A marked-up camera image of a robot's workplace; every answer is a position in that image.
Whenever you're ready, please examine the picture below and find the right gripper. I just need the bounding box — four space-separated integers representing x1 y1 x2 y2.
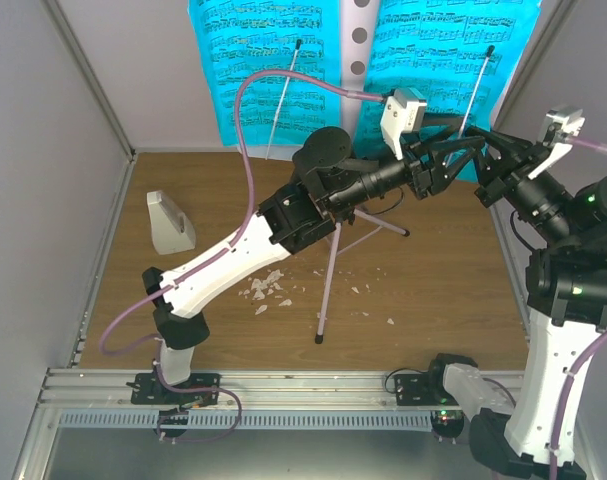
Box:
464 123 573 245

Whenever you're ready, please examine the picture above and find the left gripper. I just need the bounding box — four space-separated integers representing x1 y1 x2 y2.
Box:
331 118 488 216

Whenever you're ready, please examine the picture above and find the blue sheet music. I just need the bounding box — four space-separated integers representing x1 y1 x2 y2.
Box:
355 0 543 184
187 0 344 149

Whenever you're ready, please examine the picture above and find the pink music stand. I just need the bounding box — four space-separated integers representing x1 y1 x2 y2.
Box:
262 0 499 345

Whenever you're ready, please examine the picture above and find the white metronome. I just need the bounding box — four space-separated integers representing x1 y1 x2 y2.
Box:
146 190 196 255

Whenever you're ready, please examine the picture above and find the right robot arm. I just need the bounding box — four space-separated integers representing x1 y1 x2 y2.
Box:
425 127 607 479

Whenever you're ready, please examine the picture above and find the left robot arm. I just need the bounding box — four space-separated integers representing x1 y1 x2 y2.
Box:
142 114 485 404

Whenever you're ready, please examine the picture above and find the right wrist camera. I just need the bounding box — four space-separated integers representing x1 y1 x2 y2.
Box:
527 105 585 180

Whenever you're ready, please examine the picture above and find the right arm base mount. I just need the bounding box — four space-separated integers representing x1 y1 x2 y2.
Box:
382 368 465 443

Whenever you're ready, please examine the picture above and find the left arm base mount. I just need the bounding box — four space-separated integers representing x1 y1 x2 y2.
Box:
126 371 221 426

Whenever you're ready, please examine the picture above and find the grey slotted cable duct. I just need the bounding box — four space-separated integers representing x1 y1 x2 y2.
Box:
59 409 432 432

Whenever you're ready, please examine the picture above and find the aluminium rail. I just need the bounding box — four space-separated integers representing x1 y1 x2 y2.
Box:
37 370 527 409

